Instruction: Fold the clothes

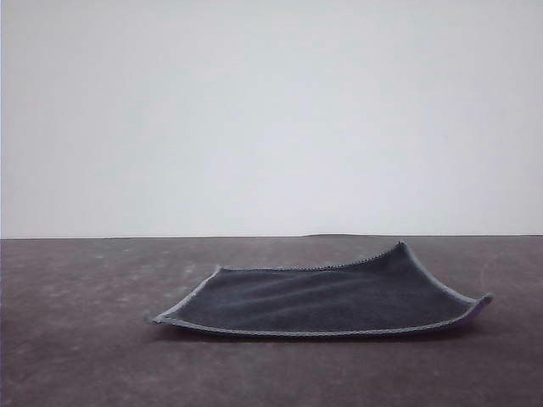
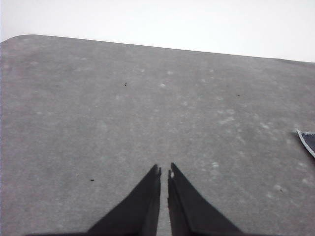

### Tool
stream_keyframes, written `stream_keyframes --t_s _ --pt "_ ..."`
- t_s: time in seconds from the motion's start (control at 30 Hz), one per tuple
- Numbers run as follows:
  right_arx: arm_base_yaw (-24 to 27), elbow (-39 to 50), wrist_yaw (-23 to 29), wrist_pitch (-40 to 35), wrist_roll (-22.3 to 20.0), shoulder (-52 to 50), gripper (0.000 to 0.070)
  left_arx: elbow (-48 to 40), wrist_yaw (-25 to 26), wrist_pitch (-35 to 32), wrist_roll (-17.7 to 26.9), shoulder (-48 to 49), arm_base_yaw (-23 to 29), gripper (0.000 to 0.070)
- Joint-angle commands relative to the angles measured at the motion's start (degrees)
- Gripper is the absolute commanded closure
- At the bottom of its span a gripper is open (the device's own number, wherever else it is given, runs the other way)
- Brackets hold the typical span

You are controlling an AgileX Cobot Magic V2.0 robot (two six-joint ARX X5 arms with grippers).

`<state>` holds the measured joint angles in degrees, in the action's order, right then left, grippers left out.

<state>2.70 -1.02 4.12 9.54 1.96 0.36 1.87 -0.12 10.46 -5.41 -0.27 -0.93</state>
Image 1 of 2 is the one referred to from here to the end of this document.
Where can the purple towel with grey hem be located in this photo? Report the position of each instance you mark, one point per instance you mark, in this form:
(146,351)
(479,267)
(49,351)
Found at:
(314,301)

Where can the grey table cloth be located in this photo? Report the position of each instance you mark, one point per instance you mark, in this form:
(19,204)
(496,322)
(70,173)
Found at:
(85,360)

